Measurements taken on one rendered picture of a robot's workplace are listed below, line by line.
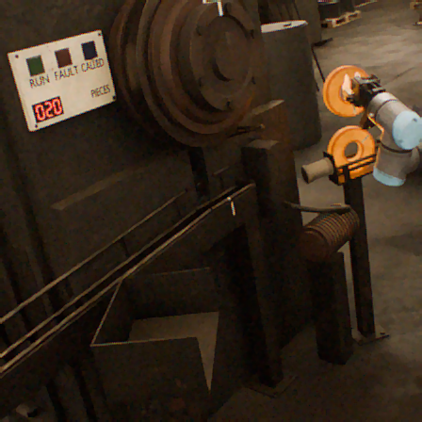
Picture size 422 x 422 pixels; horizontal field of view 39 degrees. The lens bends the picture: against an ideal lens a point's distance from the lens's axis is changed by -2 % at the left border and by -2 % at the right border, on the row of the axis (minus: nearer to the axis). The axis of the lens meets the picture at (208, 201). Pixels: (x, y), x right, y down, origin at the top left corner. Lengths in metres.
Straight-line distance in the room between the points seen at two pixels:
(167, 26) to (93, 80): 0.23
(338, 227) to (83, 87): 0.92
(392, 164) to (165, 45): 0.68
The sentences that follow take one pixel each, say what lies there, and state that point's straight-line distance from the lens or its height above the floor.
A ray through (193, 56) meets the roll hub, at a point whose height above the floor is 1.14.
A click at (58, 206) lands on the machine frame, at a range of 1.46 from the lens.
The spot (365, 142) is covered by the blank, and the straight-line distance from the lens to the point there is 2.00.
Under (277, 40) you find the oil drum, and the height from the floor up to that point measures 0.81.
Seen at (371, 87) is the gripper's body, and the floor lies 0.94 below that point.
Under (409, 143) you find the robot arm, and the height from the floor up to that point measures 0.82.
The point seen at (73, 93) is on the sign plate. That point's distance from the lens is 1.49.
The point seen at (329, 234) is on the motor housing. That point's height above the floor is 0.51.
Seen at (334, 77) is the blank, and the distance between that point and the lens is 1.88.
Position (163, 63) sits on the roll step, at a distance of 1.47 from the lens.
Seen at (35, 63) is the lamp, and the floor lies 1.21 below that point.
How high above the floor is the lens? 1.32
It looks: 21 degrees down
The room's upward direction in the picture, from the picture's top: 11 degrees counter-clockwise
